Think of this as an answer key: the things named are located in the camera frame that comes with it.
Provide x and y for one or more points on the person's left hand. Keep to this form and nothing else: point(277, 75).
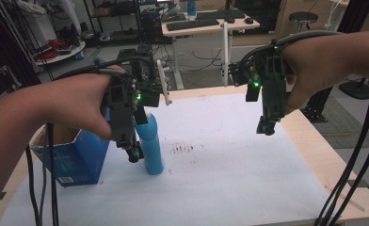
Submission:
point(76, 100)

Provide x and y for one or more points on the wooden desk with white legs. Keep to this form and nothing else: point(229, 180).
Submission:
point(211, 28)

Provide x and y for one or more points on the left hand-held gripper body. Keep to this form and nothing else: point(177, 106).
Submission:
point(121, 106)

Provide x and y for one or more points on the white machine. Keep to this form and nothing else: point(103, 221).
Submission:
point(44, 19)

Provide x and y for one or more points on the person's right hand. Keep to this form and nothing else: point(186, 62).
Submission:
point(317, 66)

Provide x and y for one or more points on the black round stool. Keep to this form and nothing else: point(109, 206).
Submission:
point(303, 17)

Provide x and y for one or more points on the black keyboard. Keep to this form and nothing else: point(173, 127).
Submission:
point(192, 24)

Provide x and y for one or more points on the blue plastic bottle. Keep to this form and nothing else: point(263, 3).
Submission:
point(151, 147)

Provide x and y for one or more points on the blue can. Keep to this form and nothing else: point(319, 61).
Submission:
point(191, 8)

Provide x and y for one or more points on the white plastic bar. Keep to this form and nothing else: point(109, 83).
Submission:
point(163, 81)

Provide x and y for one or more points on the round white table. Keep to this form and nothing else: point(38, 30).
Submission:
point(69, 53)

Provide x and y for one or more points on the black computer mouse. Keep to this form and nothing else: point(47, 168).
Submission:
point(249, 20)

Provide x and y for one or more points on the black computer case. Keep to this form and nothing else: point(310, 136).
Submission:
point(151, 26)

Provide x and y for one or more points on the dark curtain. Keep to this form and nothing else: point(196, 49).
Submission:
point(355, 15)
point(3, 47)

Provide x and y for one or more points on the black round stand base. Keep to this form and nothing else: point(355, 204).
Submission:
point(355, 90)

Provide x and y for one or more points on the blue cardboard box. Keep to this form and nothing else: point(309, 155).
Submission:
point(76, 157)

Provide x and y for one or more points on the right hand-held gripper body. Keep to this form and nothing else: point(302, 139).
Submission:
point(272, 88)

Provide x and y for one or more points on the black shelf rack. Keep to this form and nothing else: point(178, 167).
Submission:
point(116, 19)

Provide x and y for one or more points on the white table mat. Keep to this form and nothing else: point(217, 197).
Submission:
point(223, 169)

